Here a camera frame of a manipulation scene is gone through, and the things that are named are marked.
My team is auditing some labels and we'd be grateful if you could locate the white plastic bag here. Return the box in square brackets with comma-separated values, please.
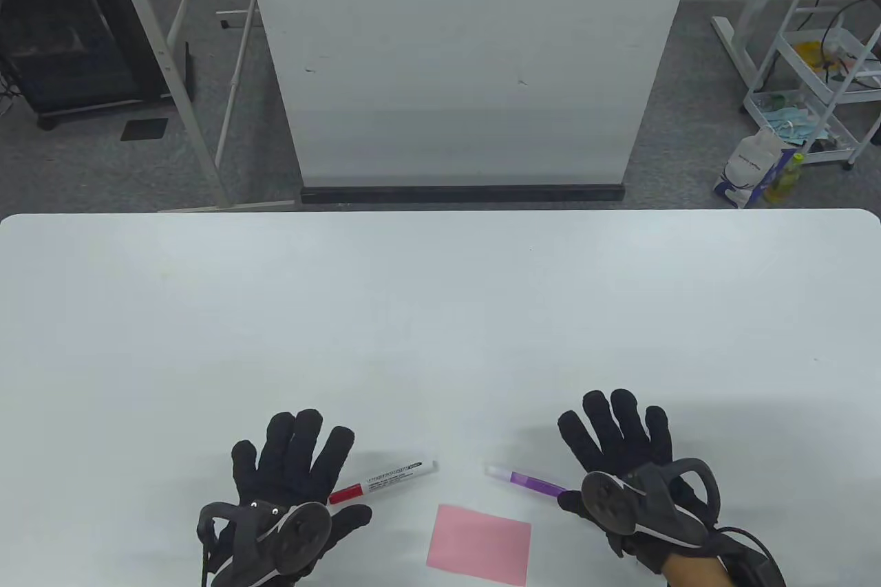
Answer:
[713, 126, 799, 209]

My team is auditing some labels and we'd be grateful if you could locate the black right hand controller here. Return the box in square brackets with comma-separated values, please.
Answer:
[582, 458, 722, 550]

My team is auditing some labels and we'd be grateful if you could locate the pink heart outline paper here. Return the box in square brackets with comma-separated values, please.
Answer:
[426, 504, 532, 587]

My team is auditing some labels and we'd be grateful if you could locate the black board base bar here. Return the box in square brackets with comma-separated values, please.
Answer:
[300, 184, 626, 204]

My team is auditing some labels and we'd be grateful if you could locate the person's left hand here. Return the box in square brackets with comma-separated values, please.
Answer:
[200, 409, 373, 587]

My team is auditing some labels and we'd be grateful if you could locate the white utility cart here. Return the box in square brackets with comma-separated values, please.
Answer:
[742, 0, 881, 171]

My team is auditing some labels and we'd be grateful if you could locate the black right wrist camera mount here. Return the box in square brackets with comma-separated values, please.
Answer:
[716, 527, 787, 587]

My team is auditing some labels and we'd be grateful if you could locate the black floor mat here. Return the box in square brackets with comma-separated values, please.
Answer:
[120, 118, 169, 142]

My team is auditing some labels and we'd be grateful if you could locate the person's right hand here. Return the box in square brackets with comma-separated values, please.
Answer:
[556, 389, 722, 575]

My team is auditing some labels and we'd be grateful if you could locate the white marker pen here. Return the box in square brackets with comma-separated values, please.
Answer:
[328, 460, 439, 505]

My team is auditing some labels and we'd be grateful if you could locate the person's right forearm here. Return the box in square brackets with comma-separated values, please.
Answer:
[662, 554, 732, 587]

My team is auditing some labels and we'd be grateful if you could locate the purple glitter glue pen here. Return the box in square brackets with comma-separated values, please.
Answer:
[485, 465, 569, 498]

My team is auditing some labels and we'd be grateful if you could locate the white stand leg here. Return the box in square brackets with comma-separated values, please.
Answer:
[711, 0, 792, 89]

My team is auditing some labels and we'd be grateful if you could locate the white standing board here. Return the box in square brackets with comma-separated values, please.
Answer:
[237, 0, 704, 187]

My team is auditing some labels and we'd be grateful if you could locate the yellow item on cart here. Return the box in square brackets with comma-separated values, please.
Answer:
[795, 40, 844, 72]

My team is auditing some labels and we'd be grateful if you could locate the teal cloth pile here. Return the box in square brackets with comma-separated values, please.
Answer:
[757, 102, 834, 147]

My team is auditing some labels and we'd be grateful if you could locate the yellow bottle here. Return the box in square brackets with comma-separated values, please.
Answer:
[764, 153, 805, 206]

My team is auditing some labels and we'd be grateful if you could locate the white metal frame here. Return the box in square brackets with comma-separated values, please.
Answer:
[102, 0, 297, 213]

